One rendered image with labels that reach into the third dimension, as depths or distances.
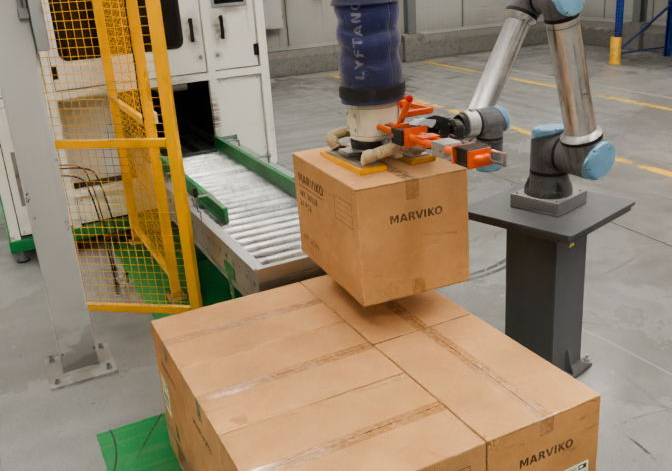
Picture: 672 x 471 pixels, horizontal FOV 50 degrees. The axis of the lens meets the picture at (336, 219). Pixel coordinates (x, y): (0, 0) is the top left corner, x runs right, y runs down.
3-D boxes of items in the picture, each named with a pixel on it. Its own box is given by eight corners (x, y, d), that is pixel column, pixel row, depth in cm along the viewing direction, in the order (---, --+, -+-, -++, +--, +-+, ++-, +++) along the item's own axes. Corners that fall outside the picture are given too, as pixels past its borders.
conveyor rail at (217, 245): (136, 182, 492) (132, 155, 486) (144, 181, 494) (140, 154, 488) (258, 313, 296) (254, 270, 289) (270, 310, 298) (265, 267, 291)
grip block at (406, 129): (390, 143, 234) (389, 125, 232) (416, 138, 238) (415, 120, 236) (403, 148, 227) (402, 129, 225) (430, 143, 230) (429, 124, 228)
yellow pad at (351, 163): (319, 156, 267) (318, 143, 265) (344, 151, 270) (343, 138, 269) (360, 176, 237) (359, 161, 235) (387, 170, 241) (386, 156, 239)
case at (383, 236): (301, 250, 288) (291, 152, 275) (391, 230, 302) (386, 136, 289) (364, 307, 235) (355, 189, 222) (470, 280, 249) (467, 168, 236)
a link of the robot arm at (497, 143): (486, 164, 257) (487, 129, 253) (508, 171, 248) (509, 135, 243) (465, 169, 253) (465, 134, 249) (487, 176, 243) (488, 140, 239)
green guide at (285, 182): (214, 147, 510) (212, 134, 507) (228, 145, 514) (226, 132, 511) (309, 206, 374) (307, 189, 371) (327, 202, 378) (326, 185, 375)
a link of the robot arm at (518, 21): (513, -28, 256) (437, 150, 261) (539, -28, 245) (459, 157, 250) (534, -13, 262) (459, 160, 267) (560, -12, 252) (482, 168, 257)
